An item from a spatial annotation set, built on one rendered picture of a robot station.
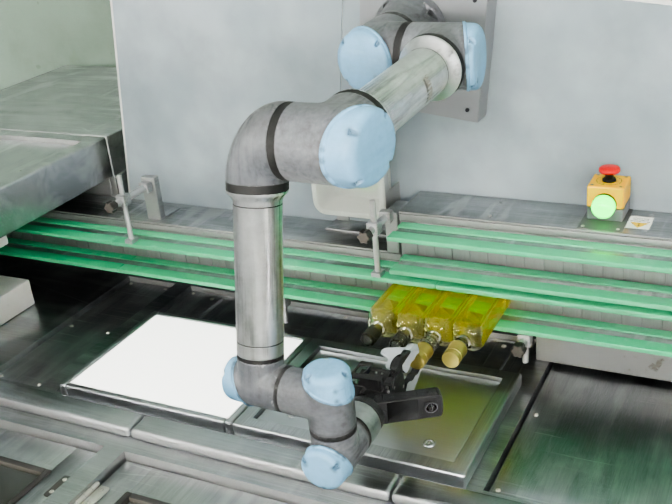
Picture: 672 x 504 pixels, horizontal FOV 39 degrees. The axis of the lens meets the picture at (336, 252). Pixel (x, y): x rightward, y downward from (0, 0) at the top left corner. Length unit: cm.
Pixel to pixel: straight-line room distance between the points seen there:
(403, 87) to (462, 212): 53
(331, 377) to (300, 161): 33
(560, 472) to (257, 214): 72
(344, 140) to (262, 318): 33
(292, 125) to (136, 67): 108
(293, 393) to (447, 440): 39
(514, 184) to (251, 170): 77
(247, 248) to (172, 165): 100
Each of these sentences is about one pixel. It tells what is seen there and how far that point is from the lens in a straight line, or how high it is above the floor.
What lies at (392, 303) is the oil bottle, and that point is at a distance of 186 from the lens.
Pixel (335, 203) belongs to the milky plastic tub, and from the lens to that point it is 210.
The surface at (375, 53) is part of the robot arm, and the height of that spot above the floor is 104.
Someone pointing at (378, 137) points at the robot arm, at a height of 139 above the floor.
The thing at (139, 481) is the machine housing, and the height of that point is 148.
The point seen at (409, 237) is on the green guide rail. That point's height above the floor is 96.
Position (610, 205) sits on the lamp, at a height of 85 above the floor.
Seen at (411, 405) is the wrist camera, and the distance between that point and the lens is 159.
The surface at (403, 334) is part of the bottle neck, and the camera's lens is 179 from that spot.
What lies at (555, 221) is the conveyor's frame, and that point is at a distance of 188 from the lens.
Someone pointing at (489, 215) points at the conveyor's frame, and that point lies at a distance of 191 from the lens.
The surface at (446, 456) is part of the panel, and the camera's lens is 170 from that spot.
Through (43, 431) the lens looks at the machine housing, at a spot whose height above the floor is 143.
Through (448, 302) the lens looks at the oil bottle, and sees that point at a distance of 185.
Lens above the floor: 252
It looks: 53 degrees down
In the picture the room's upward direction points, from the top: 133 degrees counter-clockwise
